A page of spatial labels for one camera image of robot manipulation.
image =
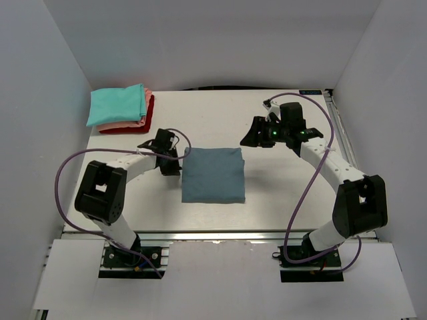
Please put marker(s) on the blue label sticker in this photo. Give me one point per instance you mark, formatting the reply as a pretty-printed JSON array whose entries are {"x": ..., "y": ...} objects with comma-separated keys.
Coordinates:
[{"x": 310, "y": 92}]

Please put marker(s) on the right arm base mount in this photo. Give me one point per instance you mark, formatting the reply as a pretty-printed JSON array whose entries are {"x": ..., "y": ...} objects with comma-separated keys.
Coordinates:
[{"x": 326, "y": 269}]

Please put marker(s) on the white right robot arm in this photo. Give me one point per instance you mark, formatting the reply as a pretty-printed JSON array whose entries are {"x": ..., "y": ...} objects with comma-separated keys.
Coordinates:
[{"x": 311, "y": 146}]

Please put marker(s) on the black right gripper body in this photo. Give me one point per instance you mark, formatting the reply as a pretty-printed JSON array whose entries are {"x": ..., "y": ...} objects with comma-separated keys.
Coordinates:
[{"x": 270, "y": 132}]

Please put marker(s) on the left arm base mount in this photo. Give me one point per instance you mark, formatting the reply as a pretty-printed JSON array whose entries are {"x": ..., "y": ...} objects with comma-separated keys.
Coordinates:
[{"x": 118, "y": 264}]

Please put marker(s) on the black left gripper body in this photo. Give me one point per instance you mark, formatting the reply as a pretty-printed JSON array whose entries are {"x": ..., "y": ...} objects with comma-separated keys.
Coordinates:
[{"x": 170, "y": 166}]

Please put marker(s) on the teal folded t shirt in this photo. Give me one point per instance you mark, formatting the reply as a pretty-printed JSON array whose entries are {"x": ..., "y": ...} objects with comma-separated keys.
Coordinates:
[{"x": 111, "y": 105}]

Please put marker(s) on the pink folded t shirt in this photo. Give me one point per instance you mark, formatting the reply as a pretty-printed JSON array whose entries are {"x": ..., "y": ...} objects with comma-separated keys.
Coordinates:
[{"x": 133, "y": 121}]

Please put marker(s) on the aluminium table frame rail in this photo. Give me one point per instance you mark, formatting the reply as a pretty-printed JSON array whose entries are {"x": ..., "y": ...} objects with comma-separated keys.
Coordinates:
[{"x": 350, "y": 143}]

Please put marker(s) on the blue t shirt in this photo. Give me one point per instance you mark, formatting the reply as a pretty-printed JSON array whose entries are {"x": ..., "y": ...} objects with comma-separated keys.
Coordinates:
[{"x": 213, "y": 176}]

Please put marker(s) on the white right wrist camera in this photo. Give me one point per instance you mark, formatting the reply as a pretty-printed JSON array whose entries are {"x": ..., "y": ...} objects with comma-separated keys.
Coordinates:
[{"x": 273, "y": 110}]

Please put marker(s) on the red folded t shirt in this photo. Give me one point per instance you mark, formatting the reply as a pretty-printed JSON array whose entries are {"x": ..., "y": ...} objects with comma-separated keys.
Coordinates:
[{"x": 141, "y": 130}]

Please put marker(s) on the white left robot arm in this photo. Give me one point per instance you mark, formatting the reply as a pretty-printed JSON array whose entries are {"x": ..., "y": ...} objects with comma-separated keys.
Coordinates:
[{"x": 101, "y": 194}]

